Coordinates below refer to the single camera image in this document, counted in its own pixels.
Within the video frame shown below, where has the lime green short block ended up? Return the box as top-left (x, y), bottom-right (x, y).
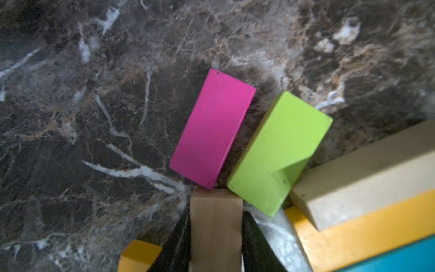
top-left (227, 91), bottom-right (333, 217)

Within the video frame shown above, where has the cyan long block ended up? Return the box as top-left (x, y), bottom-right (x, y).
top-left (341, 235), bottom-right (435, 272)

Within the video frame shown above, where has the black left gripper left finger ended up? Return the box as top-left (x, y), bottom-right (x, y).
top-left (148, 210), bottom-right (191, 272)

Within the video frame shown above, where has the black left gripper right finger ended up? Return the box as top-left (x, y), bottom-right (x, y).
top-left (242, 211), bottom-right (286, 272)

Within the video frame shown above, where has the amber yellow short block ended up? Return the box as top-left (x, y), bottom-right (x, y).
top-left (118, 240), bottom-right (163, 272)

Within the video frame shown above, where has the amber yellow long block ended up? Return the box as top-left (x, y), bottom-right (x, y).
top-left (285, 190), bottom-right (435, 272)

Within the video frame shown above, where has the natural wood short block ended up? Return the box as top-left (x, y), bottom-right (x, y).
top-left (190, 188), bottom-right (243, 272)

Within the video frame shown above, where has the magenta block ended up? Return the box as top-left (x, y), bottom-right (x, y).
top-left (170, 69), bottom-right (256, 189)

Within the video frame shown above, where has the natural wood long block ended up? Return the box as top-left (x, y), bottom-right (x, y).
top-left (289, 120), bottom-right (435, 231)

